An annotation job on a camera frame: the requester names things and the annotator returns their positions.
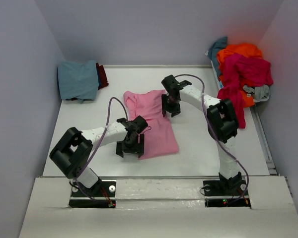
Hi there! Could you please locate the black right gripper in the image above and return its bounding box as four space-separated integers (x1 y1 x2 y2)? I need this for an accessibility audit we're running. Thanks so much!
162 93 181 117

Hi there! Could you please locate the pink t shirt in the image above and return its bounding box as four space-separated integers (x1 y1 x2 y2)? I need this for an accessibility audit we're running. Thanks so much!
123 90 179 160

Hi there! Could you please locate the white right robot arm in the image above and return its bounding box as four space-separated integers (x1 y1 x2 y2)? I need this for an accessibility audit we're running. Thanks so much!
161 75 243 197

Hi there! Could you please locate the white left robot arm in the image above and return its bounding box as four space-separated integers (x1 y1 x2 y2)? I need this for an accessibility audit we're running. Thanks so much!
49 116 148 196

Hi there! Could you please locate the clear plastic bin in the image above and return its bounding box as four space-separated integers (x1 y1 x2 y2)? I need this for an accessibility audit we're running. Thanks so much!
205 49 223 89

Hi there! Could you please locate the teal t shirt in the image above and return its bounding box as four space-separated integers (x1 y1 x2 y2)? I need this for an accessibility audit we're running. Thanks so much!
208 36 228 67

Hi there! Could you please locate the folded dark red t shirt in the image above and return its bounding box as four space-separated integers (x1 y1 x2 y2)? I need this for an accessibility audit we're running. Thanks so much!
96 63 109 89

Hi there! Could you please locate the folded light blue t shirt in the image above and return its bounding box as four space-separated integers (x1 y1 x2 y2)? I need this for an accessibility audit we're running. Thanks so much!
58 60 99 101

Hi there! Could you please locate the grey t shirt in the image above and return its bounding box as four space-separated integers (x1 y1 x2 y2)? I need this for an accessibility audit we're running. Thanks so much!
243 85 270 103

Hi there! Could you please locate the magenta t shirt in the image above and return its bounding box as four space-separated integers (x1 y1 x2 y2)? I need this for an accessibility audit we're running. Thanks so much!
218 54 274 129

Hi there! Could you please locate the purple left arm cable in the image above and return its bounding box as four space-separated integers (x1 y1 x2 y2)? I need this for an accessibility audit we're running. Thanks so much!
73 97 130 204

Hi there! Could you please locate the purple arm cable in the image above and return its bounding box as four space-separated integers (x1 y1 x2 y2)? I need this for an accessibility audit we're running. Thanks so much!
73 97 130 204
175 74 249 206

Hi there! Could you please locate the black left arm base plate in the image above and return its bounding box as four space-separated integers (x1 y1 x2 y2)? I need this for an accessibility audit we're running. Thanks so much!
69 179 116 209

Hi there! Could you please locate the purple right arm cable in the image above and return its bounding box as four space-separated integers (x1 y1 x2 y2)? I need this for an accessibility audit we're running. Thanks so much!
175 74 249 206

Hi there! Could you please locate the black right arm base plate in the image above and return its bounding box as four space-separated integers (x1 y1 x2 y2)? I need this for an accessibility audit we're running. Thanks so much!
200 179 251 208

